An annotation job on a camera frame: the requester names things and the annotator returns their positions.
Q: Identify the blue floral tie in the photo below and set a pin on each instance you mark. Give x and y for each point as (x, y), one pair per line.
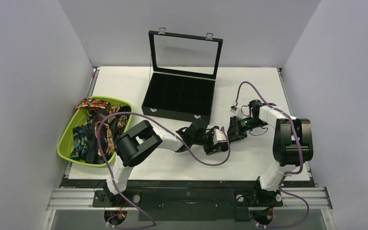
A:
(82, 137)

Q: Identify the aluminium rail frame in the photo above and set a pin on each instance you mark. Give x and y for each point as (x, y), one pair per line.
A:
(83, 198)

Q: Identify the green plastic bin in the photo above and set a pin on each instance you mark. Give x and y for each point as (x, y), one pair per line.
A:
(65, 145)

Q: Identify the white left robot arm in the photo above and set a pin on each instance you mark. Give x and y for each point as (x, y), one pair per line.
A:
(135, 145)

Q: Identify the black display case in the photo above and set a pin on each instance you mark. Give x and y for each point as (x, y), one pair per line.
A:
(184, 73)

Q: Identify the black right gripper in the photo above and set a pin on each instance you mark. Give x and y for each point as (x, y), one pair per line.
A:
(235, 128)

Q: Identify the black gold floral tie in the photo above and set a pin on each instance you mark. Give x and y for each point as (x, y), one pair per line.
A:
(222, 147)

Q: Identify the brown paisley tie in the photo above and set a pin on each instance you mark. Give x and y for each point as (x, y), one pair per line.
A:
(112, 128)

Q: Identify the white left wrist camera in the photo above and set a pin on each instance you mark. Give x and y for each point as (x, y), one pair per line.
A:
(219, 135)

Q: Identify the red floral tie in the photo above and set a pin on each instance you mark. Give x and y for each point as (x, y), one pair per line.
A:
(91, 104)

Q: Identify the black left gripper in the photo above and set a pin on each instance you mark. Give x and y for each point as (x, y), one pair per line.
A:
(211, 147)

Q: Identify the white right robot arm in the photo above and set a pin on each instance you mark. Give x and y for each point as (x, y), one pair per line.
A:
(292, 143)

